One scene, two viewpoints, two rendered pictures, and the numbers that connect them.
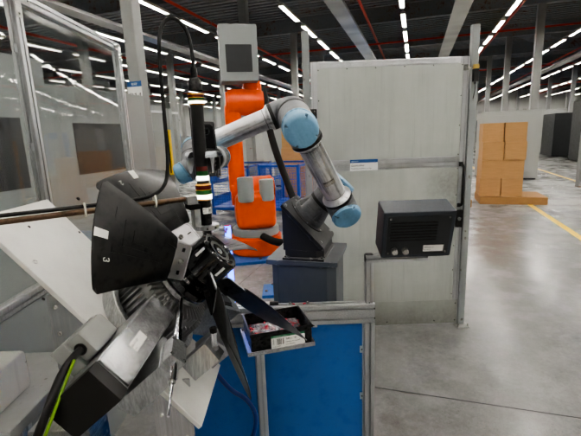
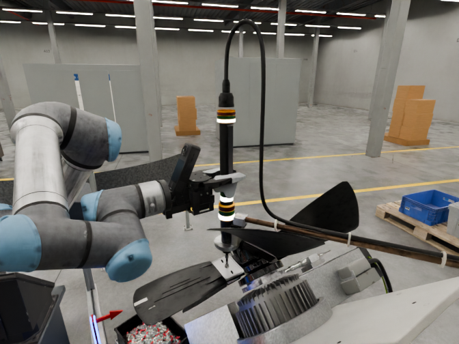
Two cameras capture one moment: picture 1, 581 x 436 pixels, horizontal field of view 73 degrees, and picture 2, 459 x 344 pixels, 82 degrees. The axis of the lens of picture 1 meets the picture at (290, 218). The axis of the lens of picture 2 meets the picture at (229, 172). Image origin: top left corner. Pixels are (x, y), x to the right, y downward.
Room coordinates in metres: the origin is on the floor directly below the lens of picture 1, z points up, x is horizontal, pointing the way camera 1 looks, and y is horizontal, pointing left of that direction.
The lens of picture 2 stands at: (1.41, 0.78, 1.69)
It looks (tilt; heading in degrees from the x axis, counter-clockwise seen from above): 19 degrees down; 239
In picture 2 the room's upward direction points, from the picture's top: straight up
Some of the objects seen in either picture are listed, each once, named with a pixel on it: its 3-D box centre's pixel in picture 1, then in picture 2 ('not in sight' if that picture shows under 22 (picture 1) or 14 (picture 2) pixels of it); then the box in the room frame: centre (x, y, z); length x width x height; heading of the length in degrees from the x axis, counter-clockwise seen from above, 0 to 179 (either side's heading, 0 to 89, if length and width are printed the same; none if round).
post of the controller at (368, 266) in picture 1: (368, 278); (87, 269); (1.45, -0.29, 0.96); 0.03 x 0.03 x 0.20; 0
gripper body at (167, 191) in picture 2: (208, 162); (186, 193); (1.21, 0.24, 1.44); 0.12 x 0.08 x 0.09; 0
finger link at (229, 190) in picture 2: (190, 163); (230, 186); (1.10, 0.27, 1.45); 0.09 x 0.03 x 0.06; 169
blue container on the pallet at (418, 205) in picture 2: not in sight; (432, 206); (-2.19, -0.39, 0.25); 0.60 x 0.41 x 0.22; 169
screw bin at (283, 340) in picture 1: (276, 328); (152, 339); (1.29, 0.06, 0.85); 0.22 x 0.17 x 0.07; 106
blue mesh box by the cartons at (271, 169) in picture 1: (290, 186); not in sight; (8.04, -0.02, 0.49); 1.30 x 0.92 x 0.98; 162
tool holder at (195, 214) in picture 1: (201, 212); (229, 229); (1.09, 0.25, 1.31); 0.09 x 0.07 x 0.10; 125
